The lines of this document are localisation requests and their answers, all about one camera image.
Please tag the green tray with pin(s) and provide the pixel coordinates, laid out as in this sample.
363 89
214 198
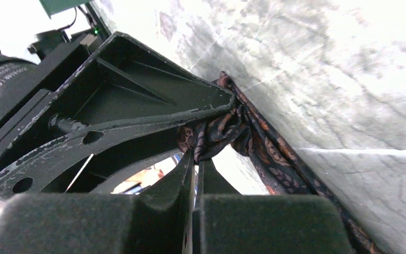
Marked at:
52 7

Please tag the dark orange patterned tie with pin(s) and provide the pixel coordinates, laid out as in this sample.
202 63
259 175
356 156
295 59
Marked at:
279 167

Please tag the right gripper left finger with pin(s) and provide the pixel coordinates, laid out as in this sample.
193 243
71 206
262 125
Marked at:
158 220

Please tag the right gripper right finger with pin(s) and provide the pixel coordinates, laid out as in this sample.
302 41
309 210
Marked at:
225 221

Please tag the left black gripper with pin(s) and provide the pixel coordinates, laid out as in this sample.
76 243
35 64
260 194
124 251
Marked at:
20 79

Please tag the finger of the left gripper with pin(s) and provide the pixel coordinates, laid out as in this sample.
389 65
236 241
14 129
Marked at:
117 113

